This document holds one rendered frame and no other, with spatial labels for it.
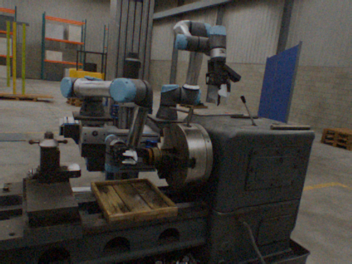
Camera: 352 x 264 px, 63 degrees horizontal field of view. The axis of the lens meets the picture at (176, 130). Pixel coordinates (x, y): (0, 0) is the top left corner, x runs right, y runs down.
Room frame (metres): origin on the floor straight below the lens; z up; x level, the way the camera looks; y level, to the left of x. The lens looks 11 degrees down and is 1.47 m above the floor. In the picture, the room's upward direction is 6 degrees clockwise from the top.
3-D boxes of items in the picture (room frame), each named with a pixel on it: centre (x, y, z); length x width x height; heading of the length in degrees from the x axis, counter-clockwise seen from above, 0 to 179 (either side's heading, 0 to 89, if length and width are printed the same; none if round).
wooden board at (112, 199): (1.25, 0.17, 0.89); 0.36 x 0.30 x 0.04; 29
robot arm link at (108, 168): (1.49, 0.31, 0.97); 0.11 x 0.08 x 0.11; 147
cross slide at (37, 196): (1.10, 0.49, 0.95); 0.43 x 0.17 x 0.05; 29
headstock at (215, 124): (1.58, -0.38, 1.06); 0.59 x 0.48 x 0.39; 119
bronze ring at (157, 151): (1.30, 0.09, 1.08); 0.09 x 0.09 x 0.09; 29
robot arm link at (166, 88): (1.97, 0.07, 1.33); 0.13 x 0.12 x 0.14; 99
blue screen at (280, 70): (7.85, -2.45, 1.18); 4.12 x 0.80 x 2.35; 173
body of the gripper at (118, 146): (1.33, 0.25, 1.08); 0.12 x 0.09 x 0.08; 29
